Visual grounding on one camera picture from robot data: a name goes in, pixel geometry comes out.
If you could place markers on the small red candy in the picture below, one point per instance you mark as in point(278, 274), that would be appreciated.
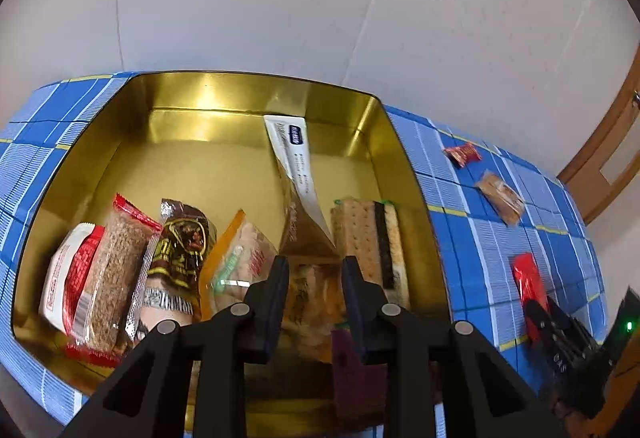
point(462, 155)

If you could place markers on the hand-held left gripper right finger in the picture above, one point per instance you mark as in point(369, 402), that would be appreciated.
point(352, 313)

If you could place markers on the gold tin box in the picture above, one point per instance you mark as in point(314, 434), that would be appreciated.
point(200, 153)

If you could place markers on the white and red snack packet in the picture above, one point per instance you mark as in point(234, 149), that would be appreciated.
point(62, 278)

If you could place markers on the clear packet with orange edge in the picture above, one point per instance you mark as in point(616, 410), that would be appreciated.
point(245, 253)

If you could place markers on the blue plaid bedsheet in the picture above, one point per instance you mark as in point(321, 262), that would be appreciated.
point(475, 268)

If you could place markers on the brown cake packet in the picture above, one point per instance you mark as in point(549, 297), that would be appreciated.
point(312, 308)
point(500, 198)

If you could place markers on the wooden door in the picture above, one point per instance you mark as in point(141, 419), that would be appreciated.
point(620, 138)

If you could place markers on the cracker packet with green wrapper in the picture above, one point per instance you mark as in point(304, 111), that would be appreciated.
point(365, 243)

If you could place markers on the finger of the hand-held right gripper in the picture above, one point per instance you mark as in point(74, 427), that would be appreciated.
point(542, 328)
point(570, 320)

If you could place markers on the grain bar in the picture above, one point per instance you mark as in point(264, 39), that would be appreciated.
point(110, 278)

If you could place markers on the white and gold sachet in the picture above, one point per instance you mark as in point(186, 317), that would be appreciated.
point(295, 168)

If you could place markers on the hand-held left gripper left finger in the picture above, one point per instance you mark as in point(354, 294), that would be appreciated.
point(277, 318)

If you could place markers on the dark brown snack packet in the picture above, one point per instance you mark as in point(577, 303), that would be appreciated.
point(180, 243)

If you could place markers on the purple snack packet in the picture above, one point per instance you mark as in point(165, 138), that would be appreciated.
point(355, 368)

